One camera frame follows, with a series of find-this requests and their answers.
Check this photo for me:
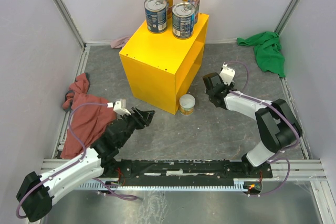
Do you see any blue can metal pull-tab lid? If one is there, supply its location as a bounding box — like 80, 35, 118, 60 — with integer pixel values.
144, 0, 167, 34

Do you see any short can white lid front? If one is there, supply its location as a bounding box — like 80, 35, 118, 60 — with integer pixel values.
179, 94, 195, 115

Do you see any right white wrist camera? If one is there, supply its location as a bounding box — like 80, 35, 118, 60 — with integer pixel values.
219, 63, 235, 85

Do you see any blue can with pull-tab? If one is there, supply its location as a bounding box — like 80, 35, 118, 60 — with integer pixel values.
172, 2, 195, 39

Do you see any yellow open shelf cabinet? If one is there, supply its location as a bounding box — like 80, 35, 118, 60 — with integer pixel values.
119, 14, 209, 114

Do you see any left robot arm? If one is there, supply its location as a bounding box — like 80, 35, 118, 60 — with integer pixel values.
16, 100, 155, 222

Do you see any red cloth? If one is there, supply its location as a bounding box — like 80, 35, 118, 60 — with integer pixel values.
60, 73, 117, 159

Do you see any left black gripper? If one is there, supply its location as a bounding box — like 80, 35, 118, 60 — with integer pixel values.
118, 106, 155, 147

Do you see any white slotted cable duct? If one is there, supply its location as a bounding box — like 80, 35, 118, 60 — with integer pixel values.
76, 180, 249, 193

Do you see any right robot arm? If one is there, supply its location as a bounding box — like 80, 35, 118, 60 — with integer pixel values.
203, 72, 302, 177

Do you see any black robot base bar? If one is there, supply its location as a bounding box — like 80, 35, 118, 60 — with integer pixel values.
102, 159, 273, 186

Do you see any pink cloth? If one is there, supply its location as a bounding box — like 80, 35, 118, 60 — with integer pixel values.
110, 36, 131, 49

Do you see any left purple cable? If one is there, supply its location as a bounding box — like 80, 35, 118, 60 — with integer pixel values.
15, 102, 115, 219

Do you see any green cloth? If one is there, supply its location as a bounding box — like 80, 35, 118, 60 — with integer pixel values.
237, 31, 286, 78

